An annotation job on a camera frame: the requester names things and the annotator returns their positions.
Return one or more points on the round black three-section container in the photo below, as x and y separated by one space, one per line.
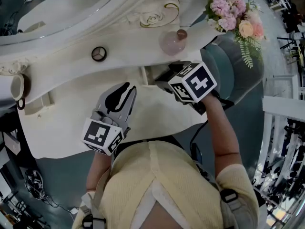
98 54

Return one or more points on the person's yellow top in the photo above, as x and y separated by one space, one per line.
152 175

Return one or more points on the white power adapter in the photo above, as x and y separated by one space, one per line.
75 211

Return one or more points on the pink flower bouquet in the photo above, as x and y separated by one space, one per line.
226 6

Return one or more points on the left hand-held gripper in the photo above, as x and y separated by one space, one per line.
97 133

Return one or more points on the person's white undershirt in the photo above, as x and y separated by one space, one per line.
155 201

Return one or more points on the small white drawer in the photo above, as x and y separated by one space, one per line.
149 74
45 101

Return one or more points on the brown and white mug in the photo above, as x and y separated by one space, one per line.
16 87

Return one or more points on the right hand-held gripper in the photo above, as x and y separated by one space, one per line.
200 82

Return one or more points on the grey flat box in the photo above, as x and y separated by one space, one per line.
12 143

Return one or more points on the white display shelf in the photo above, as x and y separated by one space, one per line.
276 104

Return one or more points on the black office chair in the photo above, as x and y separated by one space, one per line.
26 137

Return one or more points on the black and white gear bundle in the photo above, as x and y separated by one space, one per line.
34 182

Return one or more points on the pink round perfume bottle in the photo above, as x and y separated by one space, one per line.
171 44

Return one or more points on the person's right forearm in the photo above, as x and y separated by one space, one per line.
221 132

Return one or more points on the person's left forearm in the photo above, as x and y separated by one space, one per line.
97 173

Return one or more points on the white dressing table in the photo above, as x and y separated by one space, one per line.
83 99

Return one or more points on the teal upholstered chair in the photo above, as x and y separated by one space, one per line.
238 68

